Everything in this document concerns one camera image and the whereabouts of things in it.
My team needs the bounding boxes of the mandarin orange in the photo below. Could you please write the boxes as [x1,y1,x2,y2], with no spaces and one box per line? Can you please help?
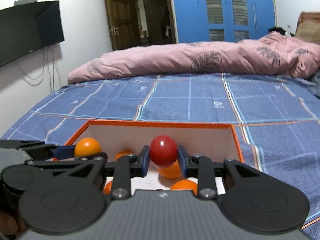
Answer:
[170,180,197,195]
[103,180,113,194]

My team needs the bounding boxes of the yellow orange kumquat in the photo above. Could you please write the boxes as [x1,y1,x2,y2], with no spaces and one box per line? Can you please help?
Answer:
[157,161,182,179]
[74,138,101,157]

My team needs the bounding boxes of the red cherry tomato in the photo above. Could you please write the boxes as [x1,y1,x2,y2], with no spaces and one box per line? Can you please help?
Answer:
[149,135,178,168]

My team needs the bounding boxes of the orange inside box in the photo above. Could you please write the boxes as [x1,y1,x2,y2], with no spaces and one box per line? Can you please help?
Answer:
[115,150,132,160]

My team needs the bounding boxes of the orange cardboard shoe box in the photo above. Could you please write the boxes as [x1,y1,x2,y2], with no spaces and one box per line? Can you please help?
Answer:
[65,120,244,191]

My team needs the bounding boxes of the blue plaid bed sheet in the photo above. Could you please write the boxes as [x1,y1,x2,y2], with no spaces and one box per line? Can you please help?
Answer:
[2,73,319,239]

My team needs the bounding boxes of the pink floral duvet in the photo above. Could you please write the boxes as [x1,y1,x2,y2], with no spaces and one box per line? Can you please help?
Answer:
[67,31,319,85]

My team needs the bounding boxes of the grey blue crumpled blanket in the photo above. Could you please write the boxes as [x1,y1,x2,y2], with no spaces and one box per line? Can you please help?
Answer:
[308,69,320,86]

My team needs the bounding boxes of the blue wardrobe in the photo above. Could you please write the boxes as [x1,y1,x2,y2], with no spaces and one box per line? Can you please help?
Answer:
[172,0,276,43]

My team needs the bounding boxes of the black clothes on headboard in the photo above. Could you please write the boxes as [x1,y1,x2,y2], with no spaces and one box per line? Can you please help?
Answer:
[268,27,295,37]

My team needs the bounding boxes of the brown wooden door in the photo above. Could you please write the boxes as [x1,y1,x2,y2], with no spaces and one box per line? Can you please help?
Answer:
[105,0,140,50]

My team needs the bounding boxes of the brown pillow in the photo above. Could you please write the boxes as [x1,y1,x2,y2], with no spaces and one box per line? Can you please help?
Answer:
[295,18,320,44]

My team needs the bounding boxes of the television cables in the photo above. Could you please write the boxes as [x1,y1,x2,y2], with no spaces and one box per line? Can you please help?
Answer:
[16,48,62,93]

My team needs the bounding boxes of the black wall television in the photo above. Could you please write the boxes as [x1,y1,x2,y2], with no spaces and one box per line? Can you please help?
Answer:
[0,1,65,66]

